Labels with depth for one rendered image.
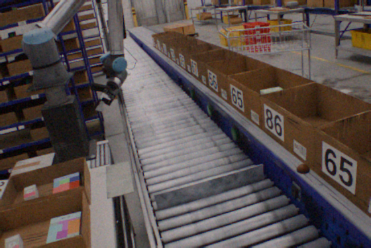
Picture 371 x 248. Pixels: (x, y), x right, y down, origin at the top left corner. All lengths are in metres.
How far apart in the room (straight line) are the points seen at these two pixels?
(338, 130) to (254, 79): 0.79
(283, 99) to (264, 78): 0.41
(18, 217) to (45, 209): 0.12
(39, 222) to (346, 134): 1.23
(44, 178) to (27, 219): 0.32
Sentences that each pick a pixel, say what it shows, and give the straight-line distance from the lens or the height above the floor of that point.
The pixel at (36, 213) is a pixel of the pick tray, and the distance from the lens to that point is 1.42.
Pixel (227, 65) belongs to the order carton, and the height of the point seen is 1.01.
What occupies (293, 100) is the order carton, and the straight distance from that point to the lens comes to 1.50.
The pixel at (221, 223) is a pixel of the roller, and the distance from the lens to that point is 1.18.
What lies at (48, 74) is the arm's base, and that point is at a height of 1.25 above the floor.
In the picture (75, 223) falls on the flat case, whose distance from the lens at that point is 1.29.
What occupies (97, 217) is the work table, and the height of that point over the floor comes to 0.75.
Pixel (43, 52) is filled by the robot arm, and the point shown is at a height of 1.36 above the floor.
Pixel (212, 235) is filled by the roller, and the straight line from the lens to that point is 1.13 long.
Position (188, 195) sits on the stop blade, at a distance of 1.29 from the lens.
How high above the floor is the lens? 1.51
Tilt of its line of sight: 23 degrees down
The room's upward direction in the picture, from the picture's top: 10 degrees counter-clockwise
